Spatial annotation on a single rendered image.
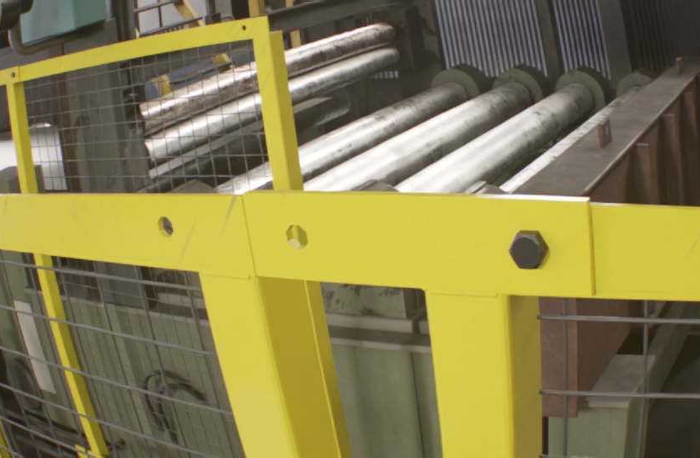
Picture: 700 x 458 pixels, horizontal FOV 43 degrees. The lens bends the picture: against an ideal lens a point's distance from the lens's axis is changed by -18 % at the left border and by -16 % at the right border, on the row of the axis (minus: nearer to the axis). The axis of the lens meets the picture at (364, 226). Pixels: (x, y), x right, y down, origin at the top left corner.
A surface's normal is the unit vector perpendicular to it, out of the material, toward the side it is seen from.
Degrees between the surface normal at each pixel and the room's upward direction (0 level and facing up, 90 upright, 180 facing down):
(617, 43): 90
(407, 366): 90
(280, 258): 90
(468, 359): 90
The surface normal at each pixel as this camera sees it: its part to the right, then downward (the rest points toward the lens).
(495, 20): -0.51, 0.32
